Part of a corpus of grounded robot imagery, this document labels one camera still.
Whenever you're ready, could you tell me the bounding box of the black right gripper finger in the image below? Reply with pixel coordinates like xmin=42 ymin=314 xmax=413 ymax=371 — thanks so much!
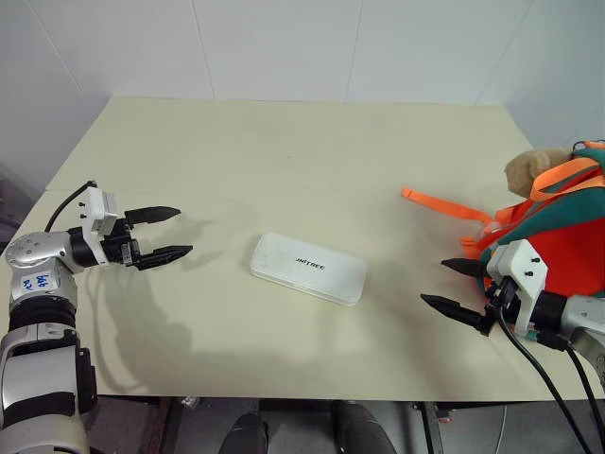
xmin=420 ymin=293 xmax=493 ymax=338
xmin=441 ymin=257 xmax=491 ymax=278

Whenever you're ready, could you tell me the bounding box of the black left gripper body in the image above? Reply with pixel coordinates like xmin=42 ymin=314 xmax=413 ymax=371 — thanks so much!
xmin=99 ymin=211 xmax=143 ymax=271

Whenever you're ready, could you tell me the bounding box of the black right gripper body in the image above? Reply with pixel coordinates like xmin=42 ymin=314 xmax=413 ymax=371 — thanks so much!
xmin=480 ymin=276 xmax=522 ymax=333

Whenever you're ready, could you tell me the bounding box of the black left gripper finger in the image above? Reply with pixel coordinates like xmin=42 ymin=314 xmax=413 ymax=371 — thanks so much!
xmin=136 ymin=244 xmax=194 ymax=271
xmin=125 ymin=205 xmax=182 ymax=227

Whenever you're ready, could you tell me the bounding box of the orange and teal backpack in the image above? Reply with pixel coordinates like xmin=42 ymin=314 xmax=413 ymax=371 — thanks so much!
xmin=400 ymin=139 xmax=605 ymax=302

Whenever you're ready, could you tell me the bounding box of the beige plush toy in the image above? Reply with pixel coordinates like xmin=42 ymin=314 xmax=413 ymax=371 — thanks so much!
xmin=504 ymin=147 xmax=576 ymax=198

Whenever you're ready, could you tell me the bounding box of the white rectangular case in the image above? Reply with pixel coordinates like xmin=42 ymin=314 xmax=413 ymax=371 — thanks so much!
xmin=249 ymin=231 xmax=369 ymax=309

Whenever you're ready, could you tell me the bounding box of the dark rounded shape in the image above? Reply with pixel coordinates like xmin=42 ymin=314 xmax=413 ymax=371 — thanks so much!
xmin=219 ymin=411 xmax=270 ymax=454
xmin=333 ymin=400 xmax=398 ymax=454

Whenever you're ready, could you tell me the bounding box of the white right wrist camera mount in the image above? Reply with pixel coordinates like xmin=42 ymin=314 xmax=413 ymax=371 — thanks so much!
xmin=485 ymin=239 xmax=549 ymax=335

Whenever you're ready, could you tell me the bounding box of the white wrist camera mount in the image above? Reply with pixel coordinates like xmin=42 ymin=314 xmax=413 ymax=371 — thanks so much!
xmin=485 ymin=239 xmax=549 ymax=335
xmin=78 ymin=185 xmax=119 ymax=267

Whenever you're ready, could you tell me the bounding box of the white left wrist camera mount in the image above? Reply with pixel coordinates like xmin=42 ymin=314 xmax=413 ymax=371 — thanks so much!
xmin=78 ymin=185 xmax=119 ymax=267

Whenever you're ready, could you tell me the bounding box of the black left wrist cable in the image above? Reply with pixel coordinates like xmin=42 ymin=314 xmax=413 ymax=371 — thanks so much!
xmin=45 ymin=181 xmax=98 ymax=234

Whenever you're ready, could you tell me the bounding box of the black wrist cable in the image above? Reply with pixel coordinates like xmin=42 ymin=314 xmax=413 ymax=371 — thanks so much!
xmin=45 ymin=181 xmax=98 ymax=234
xmin=495 ymin=278 xmax=595 ymax=454
xmin=533 ymin=327 xmax=605 ymax=427

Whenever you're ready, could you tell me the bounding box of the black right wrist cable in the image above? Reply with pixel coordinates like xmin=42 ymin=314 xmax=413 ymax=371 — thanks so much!
xmin=533 ymin=327 xmax=605 ymax=427
xmin=495 ymin=278 xmax=595 ymax=454

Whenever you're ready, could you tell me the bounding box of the black table frame leg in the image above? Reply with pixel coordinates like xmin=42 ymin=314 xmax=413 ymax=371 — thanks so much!
xmin=419 ymin=400 xmax=448 ymax=454
xmin=149 ymin=397 xmax=182 ymax=454

